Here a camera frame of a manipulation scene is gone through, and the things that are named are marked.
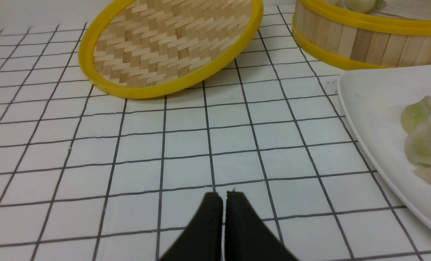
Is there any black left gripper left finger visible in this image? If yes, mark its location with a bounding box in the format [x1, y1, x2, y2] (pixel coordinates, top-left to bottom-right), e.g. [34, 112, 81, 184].
[160, 192, 223, 261]

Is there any white dumpling in steamer left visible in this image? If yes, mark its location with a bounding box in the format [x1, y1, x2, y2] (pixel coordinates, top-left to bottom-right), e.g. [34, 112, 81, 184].
[345, 0, 377, 13]

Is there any green dumpling plate upper left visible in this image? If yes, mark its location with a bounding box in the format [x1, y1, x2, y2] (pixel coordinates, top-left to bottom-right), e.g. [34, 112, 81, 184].
[400, 95, 431, 134]

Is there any yellow rimmed bamboo steamer basket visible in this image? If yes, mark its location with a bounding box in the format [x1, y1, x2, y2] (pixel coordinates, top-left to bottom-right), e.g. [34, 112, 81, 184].
[292, 0, 431, 70]

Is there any green dumpling plate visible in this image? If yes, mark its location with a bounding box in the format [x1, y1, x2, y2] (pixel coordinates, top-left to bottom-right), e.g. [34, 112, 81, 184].
[404, 117, 431, 166]
[400, 95, 431, 134]

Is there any yellow rimmed bamboo steamer lid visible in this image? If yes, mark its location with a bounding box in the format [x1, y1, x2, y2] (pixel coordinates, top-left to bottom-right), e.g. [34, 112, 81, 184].
[78, 0, 263, 99]

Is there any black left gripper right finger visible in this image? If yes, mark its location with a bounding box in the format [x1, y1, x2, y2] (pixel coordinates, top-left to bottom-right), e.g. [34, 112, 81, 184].
[225, 191, 297, 261]

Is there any white square plate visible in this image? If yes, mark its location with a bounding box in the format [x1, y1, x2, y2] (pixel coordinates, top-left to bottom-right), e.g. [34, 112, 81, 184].
[337, 65, 431, 230]

